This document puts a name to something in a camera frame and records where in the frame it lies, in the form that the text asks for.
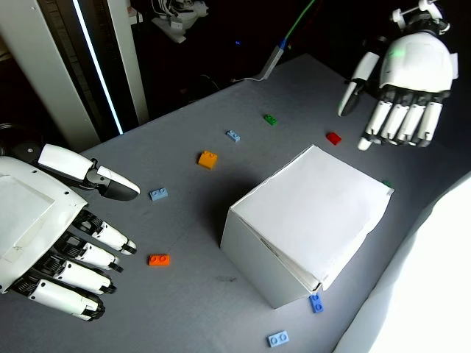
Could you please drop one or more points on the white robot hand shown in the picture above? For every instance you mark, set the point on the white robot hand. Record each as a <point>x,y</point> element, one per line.
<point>419,62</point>
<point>29,220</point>

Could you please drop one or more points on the white cardboard box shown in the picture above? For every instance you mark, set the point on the white cardboard box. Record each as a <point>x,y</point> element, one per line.
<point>312,206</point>

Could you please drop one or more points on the red toy brick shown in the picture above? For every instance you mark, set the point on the red toy brick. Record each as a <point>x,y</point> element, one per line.
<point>333,138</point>

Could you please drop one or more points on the green toy brick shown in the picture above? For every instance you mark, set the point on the green toy brick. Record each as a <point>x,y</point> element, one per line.
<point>271,119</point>
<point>387,182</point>

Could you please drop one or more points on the flat orange toy brick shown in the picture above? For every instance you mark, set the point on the flat orange toy brick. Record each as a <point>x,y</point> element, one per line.
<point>159,260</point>

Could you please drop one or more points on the grey adapter with blue plug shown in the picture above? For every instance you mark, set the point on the grey adapter with blue plug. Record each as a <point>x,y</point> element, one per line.
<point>273,60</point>

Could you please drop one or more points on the wide white cabinet panel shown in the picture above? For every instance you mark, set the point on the wide white cabinet panel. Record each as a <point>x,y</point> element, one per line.
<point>33,55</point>

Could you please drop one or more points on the bright light strip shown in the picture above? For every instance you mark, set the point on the bright light strip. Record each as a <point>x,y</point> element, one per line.
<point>97,66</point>

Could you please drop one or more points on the grey table cloth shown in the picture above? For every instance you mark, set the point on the grey table cloth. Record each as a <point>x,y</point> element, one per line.
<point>184,301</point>

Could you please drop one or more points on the yellow-orange toy brick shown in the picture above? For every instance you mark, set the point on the yellow-orange toy brick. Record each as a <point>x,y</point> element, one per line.
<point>208,160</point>

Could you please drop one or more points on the small light blue toy brick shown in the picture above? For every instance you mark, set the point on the small light blue toy brick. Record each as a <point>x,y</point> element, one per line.
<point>233,136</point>

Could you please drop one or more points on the white plastic parts pile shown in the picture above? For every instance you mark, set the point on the white plastic parts pile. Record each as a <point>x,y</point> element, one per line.
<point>176,27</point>

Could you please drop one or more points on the narrow white post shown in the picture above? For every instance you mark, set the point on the narrow white post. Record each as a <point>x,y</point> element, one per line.
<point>127,55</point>

